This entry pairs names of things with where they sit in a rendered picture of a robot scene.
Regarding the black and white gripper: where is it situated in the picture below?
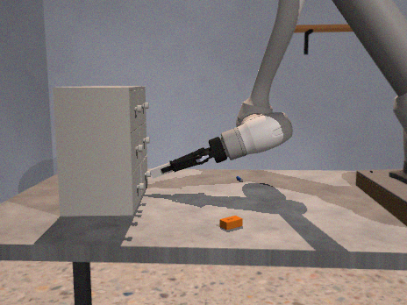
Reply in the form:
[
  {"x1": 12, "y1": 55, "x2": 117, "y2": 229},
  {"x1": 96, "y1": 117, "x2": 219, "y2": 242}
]
[{"x1": 150, "y1": 137, "x2": 227, "y2": 179}]

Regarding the grey chest of drawers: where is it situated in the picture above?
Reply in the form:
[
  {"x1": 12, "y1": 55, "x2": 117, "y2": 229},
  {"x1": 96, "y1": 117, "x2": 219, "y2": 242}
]
[{"x1": 53, "y1": 86, "x2": 147, "y2": 216}]

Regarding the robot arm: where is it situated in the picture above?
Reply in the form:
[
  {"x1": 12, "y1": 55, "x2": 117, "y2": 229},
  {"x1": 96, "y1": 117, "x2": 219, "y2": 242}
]
[{"x1": 220, "y1": 0, "x2": 407, "y2": 184}]

